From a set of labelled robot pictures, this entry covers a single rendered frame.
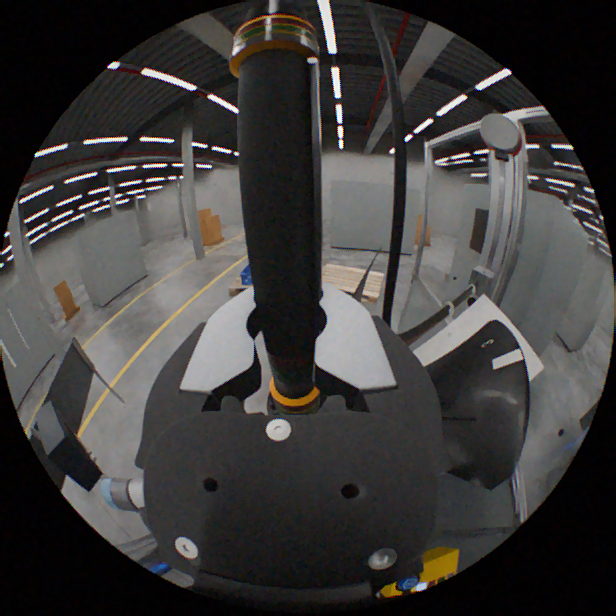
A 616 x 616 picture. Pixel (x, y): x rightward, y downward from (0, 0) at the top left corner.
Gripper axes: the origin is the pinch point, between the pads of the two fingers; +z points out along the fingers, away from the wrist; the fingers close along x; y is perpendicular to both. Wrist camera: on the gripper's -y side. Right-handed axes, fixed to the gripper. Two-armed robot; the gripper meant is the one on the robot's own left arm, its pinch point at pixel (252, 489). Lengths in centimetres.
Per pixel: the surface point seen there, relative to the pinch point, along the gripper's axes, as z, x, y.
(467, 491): 56, 53, -49
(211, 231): 20, -29, 823
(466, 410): 20.2, -22.5, -10.0
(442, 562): 18.2, 15.1, -41.0
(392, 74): 20, -46, -2
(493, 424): 19.3, -23.9, -12.4
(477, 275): 69, -21, 1
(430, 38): 250, -335, 39
